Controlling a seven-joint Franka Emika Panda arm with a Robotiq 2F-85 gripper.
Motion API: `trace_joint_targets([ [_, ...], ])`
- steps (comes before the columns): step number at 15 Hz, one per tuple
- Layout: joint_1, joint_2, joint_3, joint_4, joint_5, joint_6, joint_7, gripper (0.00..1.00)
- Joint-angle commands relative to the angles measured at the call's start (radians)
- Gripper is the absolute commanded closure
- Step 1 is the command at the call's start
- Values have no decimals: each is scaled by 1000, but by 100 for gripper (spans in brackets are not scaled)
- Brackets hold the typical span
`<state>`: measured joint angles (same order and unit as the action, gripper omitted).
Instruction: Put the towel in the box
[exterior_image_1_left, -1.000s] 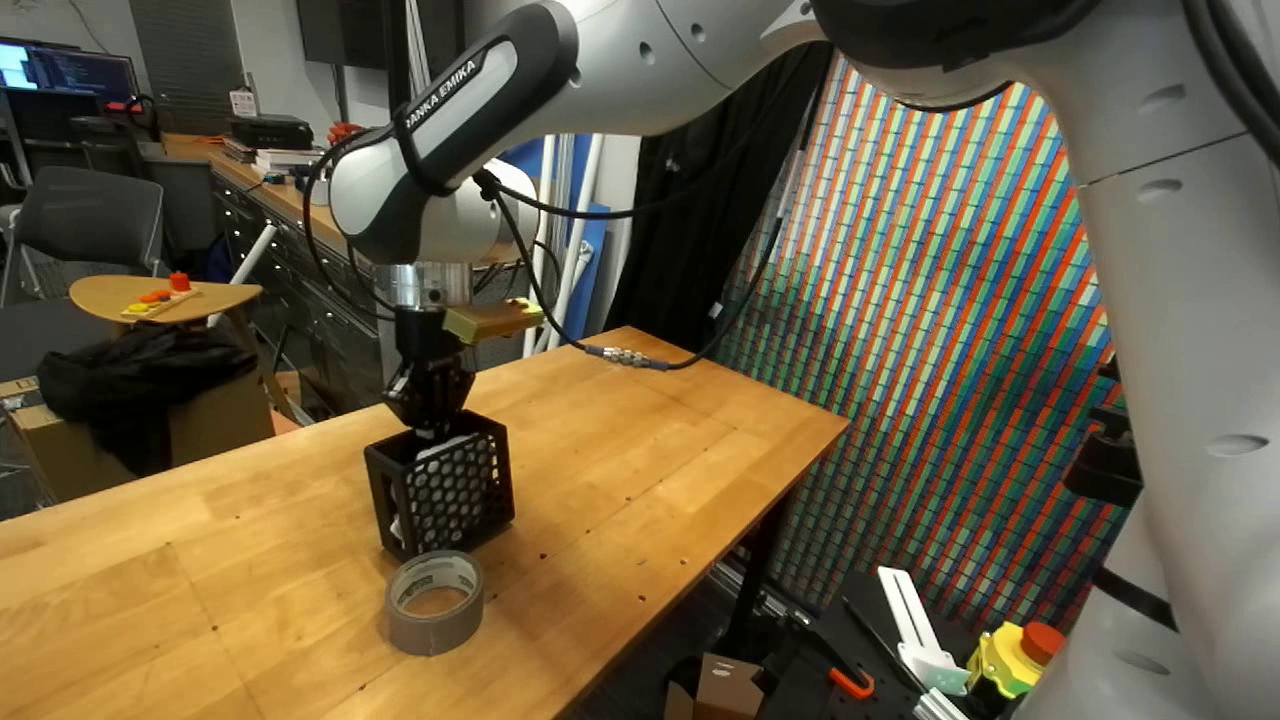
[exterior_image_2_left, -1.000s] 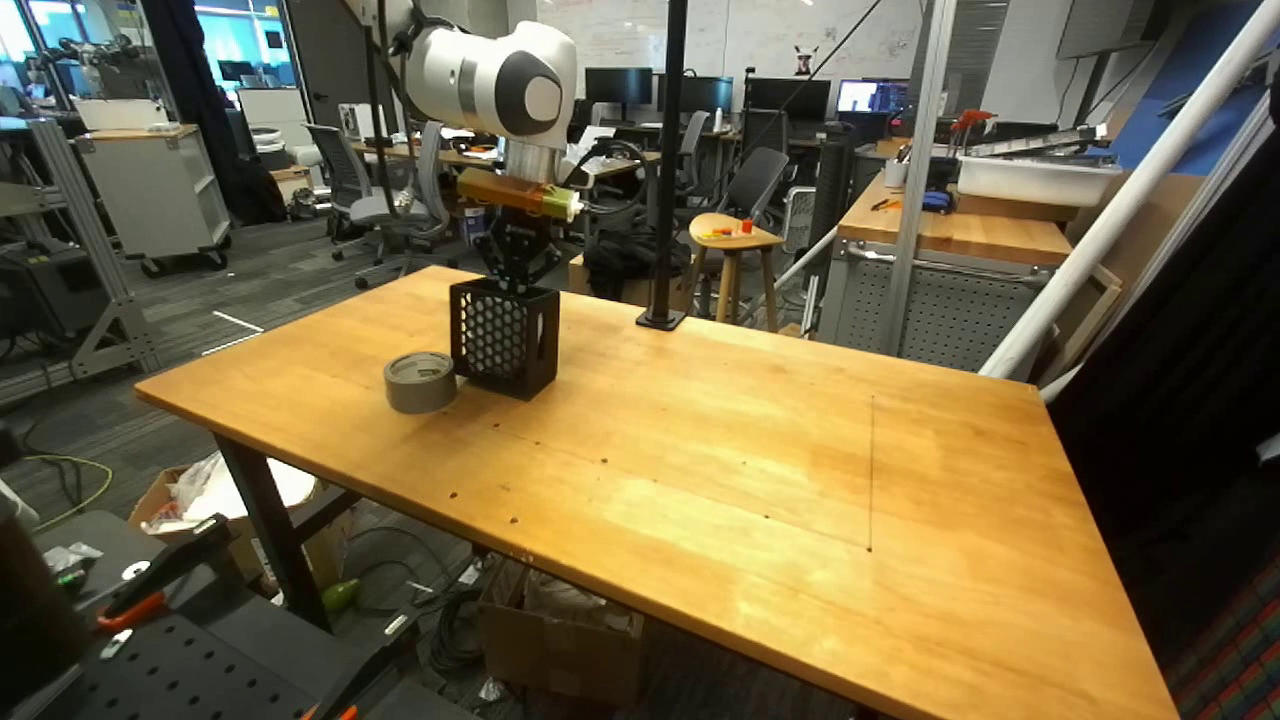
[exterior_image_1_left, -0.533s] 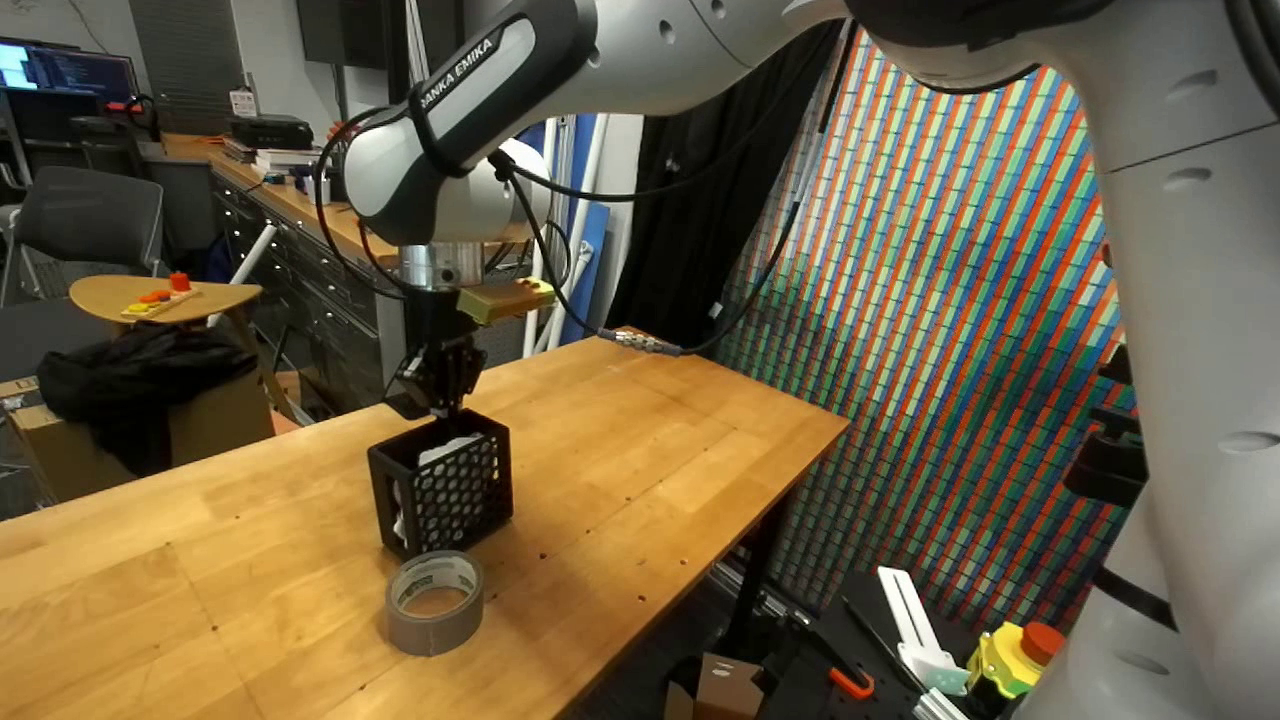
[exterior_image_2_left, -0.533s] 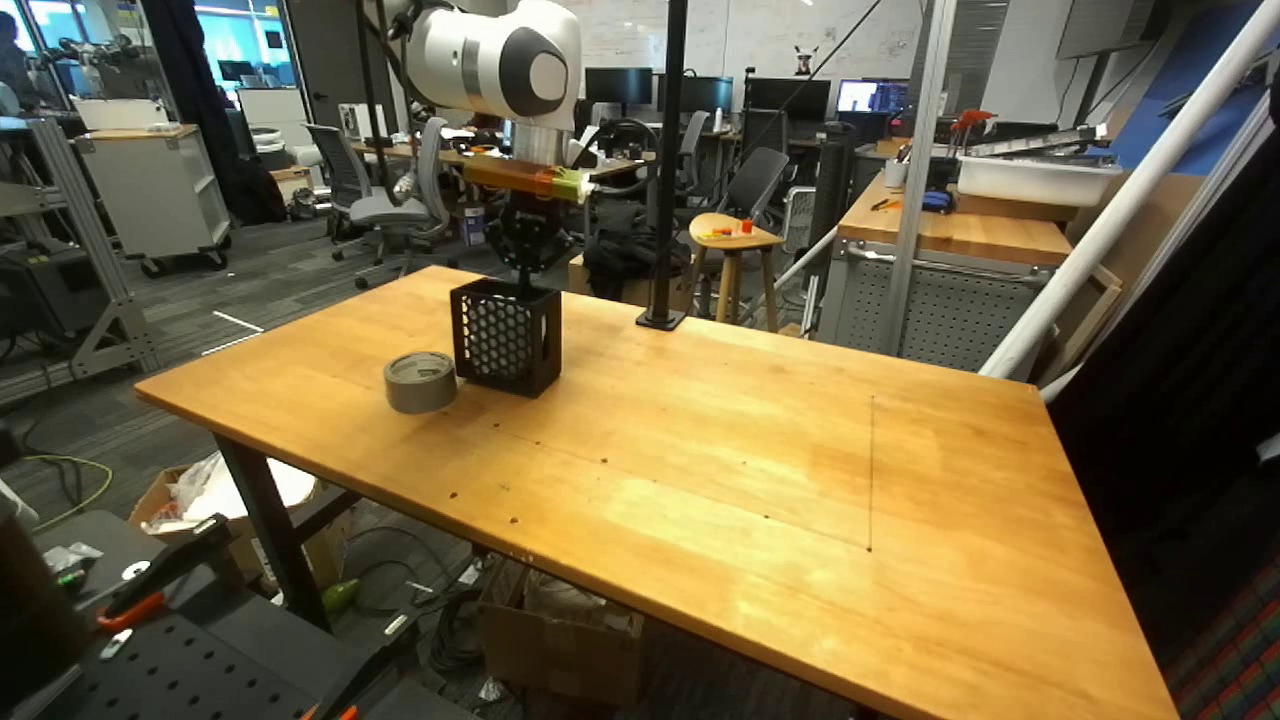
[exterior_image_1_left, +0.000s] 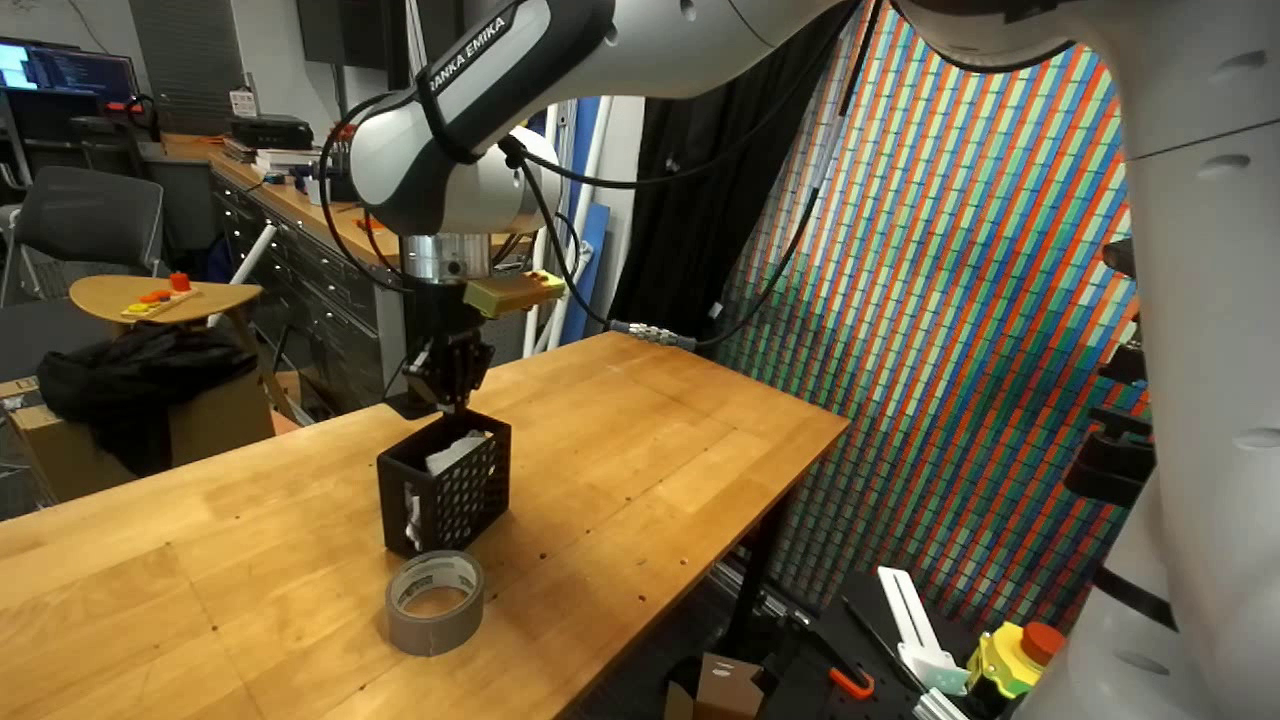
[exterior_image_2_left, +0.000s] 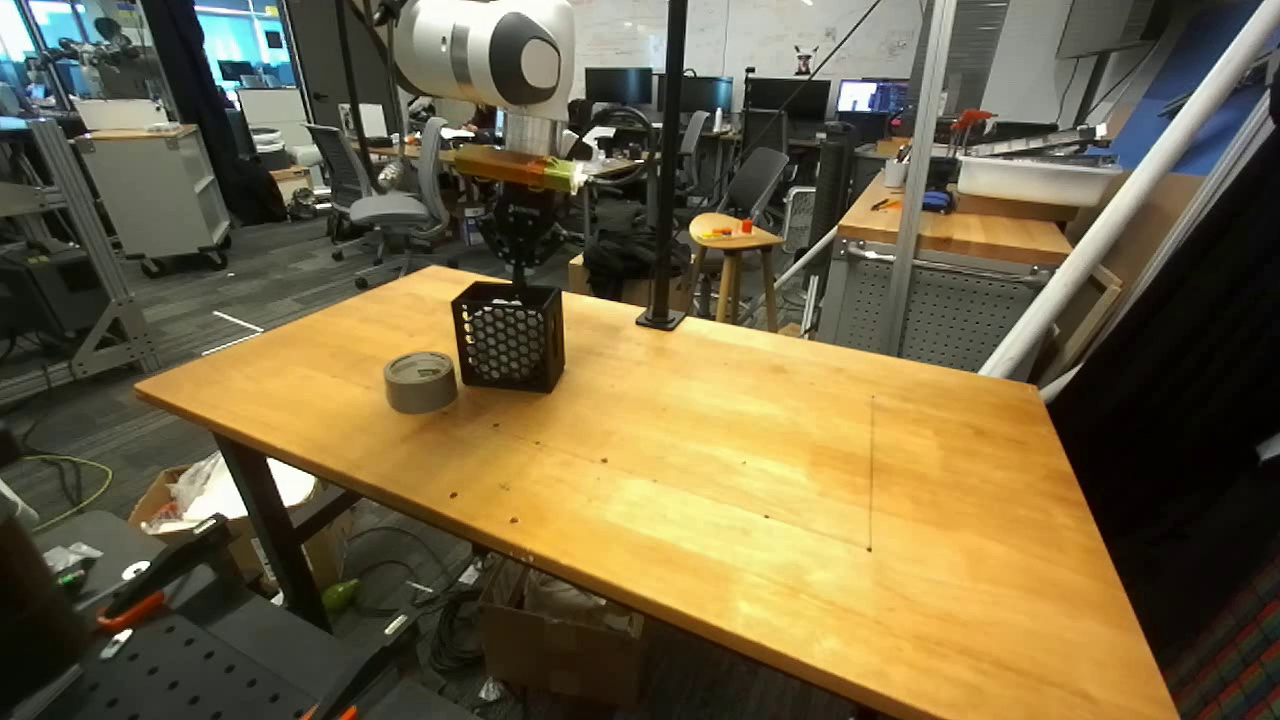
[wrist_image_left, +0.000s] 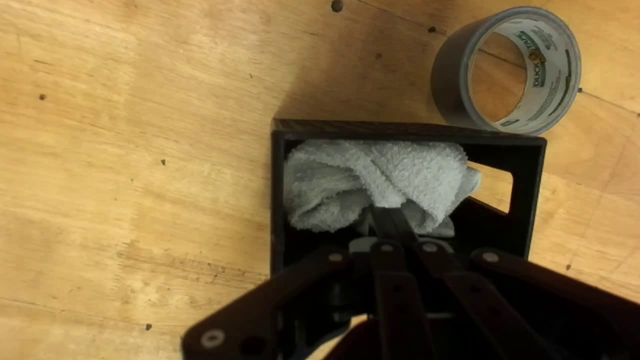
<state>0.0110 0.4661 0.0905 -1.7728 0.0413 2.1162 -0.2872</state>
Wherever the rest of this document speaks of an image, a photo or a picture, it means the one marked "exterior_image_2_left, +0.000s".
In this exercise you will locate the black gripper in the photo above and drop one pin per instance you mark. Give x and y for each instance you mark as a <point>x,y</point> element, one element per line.
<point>522,225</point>

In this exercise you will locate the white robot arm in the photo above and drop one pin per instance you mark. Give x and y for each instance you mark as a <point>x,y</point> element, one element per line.
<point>481,55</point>

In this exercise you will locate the black mesh box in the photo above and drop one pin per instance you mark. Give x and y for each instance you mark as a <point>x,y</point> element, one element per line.
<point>508,341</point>

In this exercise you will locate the flat cardboard box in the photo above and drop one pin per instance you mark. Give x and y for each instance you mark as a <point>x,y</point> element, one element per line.
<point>561,655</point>

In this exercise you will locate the open cardboard box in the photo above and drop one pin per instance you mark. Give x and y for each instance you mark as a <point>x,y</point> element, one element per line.
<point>150,503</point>

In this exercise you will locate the grey mesh office chair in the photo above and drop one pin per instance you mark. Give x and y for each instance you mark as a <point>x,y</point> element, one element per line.
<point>382,206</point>

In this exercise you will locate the black pole stand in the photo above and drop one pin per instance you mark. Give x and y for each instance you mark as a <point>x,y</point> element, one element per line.
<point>664,163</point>

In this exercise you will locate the dark computer monitor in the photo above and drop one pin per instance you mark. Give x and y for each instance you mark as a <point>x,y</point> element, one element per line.
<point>616,89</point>
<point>787,98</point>

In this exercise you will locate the round wooden stool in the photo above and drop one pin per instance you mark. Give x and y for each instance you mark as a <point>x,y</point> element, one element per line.
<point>728,243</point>

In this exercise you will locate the small red object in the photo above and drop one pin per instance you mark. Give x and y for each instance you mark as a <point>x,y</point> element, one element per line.
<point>728,230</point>

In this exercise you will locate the dark grey office chair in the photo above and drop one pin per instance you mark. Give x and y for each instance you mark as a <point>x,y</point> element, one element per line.
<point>763,182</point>

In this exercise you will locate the white plastic bag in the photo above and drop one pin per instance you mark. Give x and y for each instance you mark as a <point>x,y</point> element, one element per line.
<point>247,485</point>

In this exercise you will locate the white wheeled cabinet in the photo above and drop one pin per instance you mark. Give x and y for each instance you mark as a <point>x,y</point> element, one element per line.
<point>152,203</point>

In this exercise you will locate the lit computer monitor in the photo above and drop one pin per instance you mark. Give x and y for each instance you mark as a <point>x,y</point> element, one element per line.
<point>867,98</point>

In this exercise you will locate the wooden workbench grey drawers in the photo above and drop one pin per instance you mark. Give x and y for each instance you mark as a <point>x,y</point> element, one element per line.
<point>962,233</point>

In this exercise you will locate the black perforated panel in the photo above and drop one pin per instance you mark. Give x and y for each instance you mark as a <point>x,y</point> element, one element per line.
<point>227,664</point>

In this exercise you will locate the white bin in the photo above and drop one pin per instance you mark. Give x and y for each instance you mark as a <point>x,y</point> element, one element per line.
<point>1025,182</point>

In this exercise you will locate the white pole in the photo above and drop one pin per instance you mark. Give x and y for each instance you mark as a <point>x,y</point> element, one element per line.
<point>1203,211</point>
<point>1133,192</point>

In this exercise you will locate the blue panel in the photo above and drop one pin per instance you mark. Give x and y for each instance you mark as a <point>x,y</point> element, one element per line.
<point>1174,82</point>

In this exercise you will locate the black curtain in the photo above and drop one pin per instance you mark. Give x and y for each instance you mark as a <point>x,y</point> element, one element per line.
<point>1185,440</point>

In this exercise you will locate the wooden yellow-green wrist mount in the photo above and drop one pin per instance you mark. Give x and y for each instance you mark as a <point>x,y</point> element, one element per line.
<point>512,168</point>

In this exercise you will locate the grey duct tape roll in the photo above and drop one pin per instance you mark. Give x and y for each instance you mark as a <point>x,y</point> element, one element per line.
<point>416,384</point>

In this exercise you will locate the grey metal post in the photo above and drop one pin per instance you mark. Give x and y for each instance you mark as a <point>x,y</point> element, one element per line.
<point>922,173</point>

